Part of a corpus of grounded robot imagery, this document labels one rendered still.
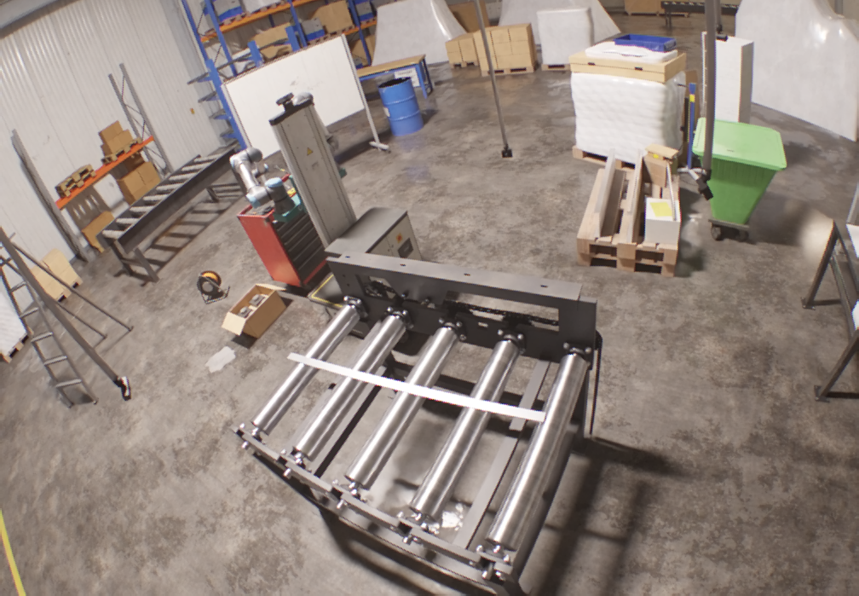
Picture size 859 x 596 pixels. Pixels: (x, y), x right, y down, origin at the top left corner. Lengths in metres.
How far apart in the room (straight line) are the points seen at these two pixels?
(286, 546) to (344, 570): 0.42
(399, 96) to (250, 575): 6.44
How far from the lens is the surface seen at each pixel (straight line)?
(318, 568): 2.60
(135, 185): 10.31
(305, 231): 3.86
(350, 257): 2.09
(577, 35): 9.38
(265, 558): 2.79
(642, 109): 4.52
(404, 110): 7.01
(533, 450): 1.50
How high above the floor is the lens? 2.26
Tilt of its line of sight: 37 degrees down
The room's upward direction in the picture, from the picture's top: 18 degrees counter-clockwise
